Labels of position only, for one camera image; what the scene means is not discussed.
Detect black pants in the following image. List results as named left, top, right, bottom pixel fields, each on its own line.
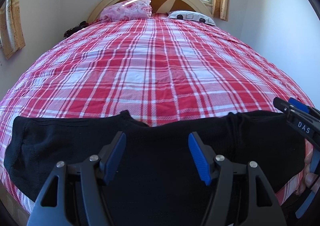
left=4, top=111, right=305, bottom=225

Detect person's right hand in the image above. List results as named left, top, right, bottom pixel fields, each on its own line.
left=295, top=152, right=319, bottom=196

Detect red plaid bed cover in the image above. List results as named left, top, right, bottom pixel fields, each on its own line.
left=0, top=13, right=316, bottom=214

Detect white black patterned pillow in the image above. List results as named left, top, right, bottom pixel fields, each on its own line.
left=168, top=11, right=216, bottom=26

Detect pink floral pillow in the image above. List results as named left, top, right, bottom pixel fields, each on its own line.
left=99, top=0, right=152, bottom=21

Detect yellow curtain left window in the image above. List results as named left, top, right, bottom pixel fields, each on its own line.
left=1, top=0, right=25, bottom=59

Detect dark item beside bed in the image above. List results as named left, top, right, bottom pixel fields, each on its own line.
left=63, top=21, right=89, bottom=39

